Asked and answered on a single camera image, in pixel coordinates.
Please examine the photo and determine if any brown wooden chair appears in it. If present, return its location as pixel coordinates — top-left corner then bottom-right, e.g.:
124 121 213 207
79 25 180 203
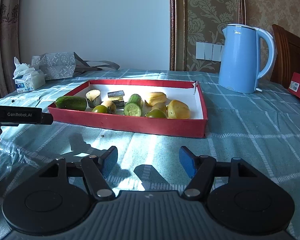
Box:
270 24 300 91

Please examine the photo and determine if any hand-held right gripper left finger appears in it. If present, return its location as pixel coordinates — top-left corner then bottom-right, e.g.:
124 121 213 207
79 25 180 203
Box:
38 145 119 201

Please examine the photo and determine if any grey patterned gift bag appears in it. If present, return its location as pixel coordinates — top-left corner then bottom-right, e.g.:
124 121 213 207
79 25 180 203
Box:
31 52 121 81

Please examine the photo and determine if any blue electric kettle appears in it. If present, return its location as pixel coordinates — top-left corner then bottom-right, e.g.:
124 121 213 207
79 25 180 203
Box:
218 23 276 94

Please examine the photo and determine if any tan longan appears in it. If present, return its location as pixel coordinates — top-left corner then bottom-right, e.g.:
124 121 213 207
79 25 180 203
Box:
101 100 117 114
151 102 167 113

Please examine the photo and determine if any grey-bark sugarcane segment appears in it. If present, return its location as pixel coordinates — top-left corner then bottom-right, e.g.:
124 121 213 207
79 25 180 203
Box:
107 91 126 110

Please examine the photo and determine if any whole green cucumber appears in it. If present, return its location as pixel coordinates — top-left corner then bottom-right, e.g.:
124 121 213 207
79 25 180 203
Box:
55 96 88 111

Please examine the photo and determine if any green tomato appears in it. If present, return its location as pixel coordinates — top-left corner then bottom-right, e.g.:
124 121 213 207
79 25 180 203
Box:
91 105 108 114
145 109 167 119

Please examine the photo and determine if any teal checked tablecloth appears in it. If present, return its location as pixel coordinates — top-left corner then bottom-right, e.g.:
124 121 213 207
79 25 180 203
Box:
0 69 300 240

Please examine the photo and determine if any large yellow potato chunk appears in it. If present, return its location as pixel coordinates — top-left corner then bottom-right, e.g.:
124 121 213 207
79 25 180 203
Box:
167 99 191 119

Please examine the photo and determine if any white wall switch panel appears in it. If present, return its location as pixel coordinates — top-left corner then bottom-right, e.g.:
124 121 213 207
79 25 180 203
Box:
195 41 224 62

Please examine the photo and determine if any red cardboard box tray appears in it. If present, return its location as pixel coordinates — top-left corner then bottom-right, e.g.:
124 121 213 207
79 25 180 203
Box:
48 79 208 139

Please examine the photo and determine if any white tissue pack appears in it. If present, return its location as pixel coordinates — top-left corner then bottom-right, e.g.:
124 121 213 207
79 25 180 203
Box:
13 56 46 94

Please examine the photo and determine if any cut green cucumber half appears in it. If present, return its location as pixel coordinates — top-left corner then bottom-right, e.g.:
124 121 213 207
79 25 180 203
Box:
123 94 143 117

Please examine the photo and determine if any brown patterned curtain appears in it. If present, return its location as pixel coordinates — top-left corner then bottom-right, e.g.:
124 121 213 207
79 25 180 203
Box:
0 0 23 105

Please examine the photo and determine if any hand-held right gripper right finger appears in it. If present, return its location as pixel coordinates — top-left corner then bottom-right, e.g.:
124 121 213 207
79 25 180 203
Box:
179 146 263 201

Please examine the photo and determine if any dark sugarcane segment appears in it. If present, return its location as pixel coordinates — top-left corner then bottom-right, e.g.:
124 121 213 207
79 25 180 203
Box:
85 89 101 108

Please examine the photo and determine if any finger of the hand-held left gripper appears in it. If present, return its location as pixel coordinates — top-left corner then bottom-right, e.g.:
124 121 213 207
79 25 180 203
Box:
41 113 54 125

